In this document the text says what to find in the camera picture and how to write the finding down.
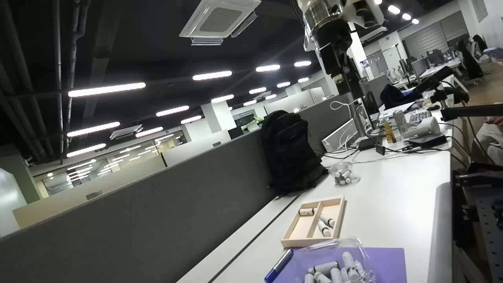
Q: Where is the white small parts pile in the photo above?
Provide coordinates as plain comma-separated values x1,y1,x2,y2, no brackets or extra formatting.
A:
302,237,378,283

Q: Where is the computer monitor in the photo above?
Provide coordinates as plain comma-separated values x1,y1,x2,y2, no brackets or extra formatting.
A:
351,77,381,138

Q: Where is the purple mat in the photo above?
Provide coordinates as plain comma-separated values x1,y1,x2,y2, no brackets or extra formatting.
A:
272,247,409,283

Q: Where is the blue marker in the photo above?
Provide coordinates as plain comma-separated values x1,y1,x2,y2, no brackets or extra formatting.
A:
263,248,296,283

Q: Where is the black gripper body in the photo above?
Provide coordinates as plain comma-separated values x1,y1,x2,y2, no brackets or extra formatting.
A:
313,19,354,78

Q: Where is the wooden compartment tray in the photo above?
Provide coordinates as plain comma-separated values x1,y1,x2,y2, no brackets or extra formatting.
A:
280,195,348,250

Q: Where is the ceiling air conditioner unit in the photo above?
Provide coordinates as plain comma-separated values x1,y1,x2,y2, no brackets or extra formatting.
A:
178,0,263,47

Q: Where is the long ceiling light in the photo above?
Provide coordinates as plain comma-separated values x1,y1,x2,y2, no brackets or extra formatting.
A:
154,103,192,119
65,119,123,140
191,69,235,83
66,80,148,99

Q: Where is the seated person in white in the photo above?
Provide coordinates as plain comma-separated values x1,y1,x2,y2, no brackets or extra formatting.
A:
474,116,503,165

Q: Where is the black horizontal stand bar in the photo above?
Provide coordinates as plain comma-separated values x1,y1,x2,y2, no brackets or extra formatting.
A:
439,102,503,122

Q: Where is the white desk device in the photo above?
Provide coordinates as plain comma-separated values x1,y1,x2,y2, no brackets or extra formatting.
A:
401,108,444,141

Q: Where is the black backpack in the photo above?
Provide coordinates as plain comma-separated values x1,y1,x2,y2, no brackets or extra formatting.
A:
260,108,331,193

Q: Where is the grey desk partition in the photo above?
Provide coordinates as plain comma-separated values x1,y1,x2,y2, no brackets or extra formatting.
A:
0,127,280,283

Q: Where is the white marker in container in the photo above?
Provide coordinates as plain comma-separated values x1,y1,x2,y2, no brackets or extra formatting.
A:
313,259,340,275
342,250,359,272

